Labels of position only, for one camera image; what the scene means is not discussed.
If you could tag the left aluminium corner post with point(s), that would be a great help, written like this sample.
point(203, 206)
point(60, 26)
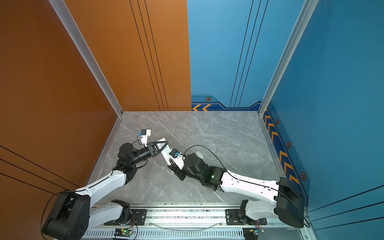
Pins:
point(74, 32)

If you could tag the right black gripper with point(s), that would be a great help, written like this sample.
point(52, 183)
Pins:
point(178, 172)

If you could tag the white battery cover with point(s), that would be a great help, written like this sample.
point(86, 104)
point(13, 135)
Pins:
point(199, 154)

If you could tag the aluminium corner post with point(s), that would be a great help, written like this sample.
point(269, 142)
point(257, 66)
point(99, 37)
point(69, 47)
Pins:
point(74, 32)
point(292, 43)

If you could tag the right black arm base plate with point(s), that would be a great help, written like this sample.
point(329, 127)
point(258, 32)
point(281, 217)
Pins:
point(233, 217)

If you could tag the small circuit board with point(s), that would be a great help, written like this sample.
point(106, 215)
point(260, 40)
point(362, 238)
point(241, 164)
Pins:
point(252, 233)
point(122, 234)

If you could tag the right small circuit board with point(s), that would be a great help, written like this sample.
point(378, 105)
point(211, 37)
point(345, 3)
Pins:
point(252, 233)

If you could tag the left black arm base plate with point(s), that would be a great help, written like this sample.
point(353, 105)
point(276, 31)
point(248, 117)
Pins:
point(135, 217)

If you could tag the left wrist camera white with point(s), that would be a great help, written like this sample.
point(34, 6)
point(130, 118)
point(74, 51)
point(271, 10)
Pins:
point(142, 136)

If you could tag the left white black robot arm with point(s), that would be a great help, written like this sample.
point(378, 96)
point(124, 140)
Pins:
point(121, 174)

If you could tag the left small circuit board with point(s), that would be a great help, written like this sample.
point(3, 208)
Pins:
point(122, 234)

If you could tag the aluminium mounting rail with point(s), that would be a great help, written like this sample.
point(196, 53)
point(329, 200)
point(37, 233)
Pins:
point(186, 214)

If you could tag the white remote control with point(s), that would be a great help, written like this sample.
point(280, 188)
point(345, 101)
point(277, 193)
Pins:
point(165, 151)

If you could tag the right aluminium corner post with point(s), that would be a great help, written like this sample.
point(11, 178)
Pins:
point(292, 43)

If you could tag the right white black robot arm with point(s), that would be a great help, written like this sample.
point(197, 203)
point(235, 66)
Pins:
point(265, 199)

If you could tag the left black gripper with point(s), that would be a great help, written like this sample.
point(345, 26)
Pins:
point(154, 150)

